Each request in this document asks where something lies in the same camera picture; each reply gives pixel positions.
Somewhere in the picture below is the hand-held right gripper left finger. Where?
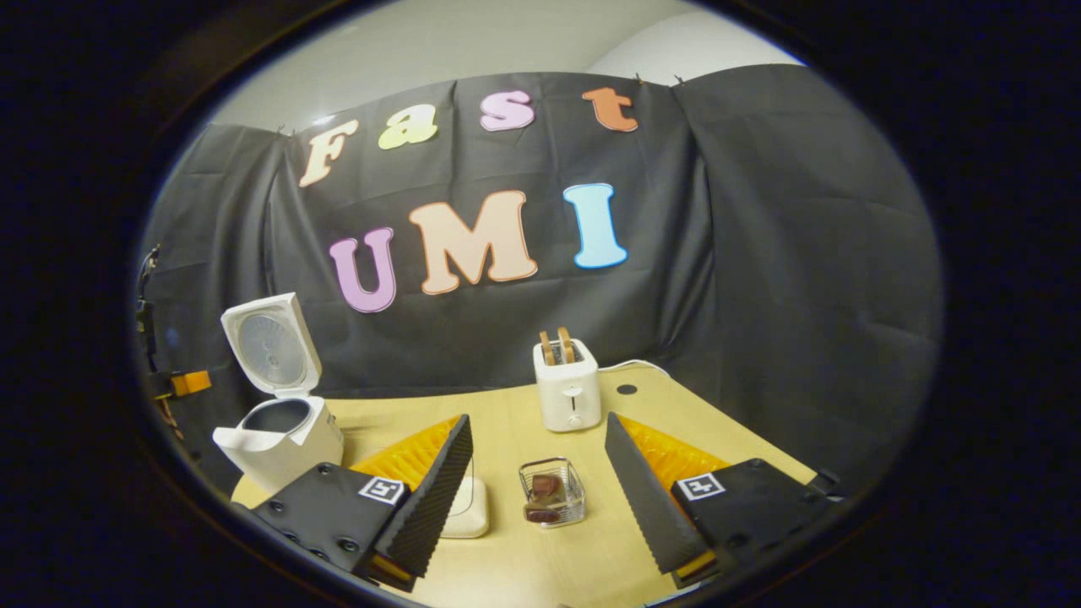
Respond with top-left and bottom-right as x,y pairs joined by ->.
252,414 -> 474,592

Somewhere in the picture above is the black backdrop cloth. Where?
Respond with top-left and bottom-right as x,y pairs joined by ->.
139,66 -> 942,499

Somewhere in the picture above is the white toaster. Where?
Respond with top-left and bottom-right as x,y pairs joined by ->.
533,338 -> 602,433

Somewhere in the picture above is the white toaster cable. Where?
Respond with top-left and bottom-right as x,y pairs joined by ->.
598,359 -> 672,377

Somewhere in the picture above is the dark wooden spoon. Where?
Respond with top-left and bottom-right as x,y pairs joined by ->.
524,474 -> 565,524

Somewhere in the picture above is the clear chopstick holder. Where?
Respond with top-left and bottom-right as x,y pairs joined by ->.
519,457 -> 587,529

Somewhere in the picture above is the clear box of white rice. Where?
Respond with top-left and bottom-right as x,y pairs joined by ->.
439,456 -> 491,540

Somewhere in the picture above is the white rice cooker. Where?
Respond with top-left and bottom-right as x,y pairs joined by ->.
213,292 -> 345,495

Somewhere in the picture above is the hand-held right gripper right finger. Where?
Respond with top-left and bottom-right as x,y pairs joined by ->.
605,412 -> 845,590

